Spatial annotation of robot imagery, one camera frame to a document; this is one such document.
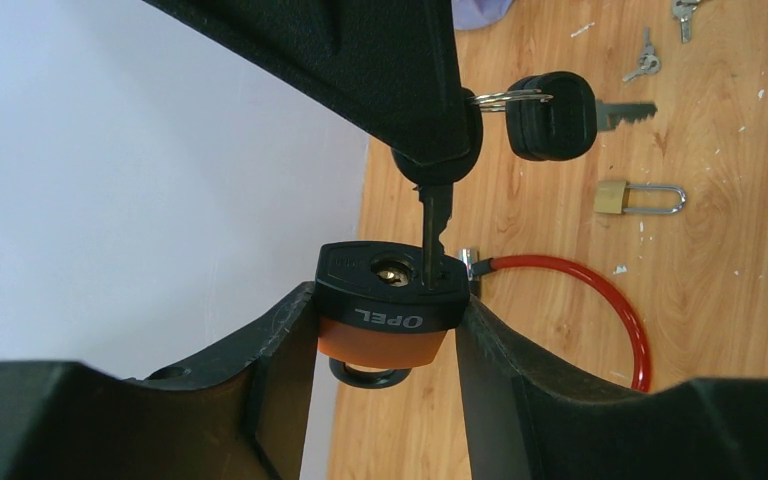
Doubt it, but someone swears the silver key pair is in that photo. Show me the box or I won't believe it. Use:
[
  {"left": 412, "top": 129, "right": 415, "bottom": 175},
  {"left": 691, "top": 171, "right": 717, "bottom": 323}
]
[{"left": 671, "top": 0, "right": 702, "bottom": 44}]

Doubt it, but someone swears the lavender crumpled cloth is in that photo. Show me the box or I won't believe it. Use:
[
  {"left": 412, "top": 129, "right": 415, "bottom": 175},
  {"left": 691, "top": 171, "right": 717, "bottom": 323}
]
[{"left": 451, "top": 0, "right": 514, "bottom": 31}]

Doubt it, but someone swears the orange black padlock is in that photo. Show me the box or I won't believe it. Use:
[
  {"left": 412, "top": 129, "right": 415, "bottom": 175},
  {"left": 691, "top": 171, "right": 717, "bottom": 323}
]
[{"left": 313, "top": 241, "right": 471, "bottom": 389}]

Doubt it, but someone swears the brass padlock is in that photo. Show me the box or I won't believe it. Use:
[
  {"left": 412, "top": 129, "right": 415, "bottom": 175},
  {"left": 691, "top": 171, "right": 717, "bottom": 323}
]
[{"left": 593, "top": 180, "right": 687, "bottom": 215}]

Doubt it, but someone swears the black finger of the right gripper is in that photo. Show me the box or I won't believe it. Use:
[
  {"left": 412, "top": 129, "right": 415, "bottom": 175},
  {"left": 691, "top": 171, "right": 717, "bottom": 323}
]
[{"left": 152, "top": 0, "right": 473, "bottom": 165}]

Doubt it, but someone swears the small silver key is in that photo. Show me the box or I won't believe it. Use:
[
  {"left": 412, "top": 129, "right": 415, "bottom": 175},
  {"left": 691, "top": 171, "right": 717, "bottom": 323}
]
[{"left": 622, "top": 27, "right": 661, "bottom": 83}]

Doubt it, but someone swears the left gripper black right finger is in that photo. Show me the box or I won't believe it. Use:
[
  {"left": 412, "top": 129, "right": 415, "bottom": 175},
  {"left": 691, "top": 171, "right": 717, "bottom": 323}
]
[{"left": 456, "top": 299, "right": 768, "bottom": 479}]

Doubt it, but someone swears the red cable lock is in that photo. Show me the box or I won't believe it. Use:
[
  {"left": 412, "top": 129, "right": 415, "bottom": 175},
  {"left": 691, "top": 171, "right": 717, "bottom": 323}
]
[{"left": 456, "top": 247, "right": 653, "bottom": 393}]

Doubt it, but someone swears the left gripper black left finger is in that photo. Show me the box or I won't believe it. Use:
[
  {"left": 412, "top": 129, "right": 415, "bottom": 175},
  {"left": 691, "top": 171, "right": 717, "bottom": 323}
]
[{"left": 0, "top": 282, "right": 317, "bottom": 479}]

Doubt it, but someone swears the black head key bunch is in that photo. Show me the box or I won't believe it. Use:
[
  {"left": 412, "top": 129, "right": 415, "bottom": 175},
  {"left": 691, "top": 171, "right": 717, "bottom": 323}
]
[{"left": 392, "top": 71, "right": 658, "bottom": 289}]

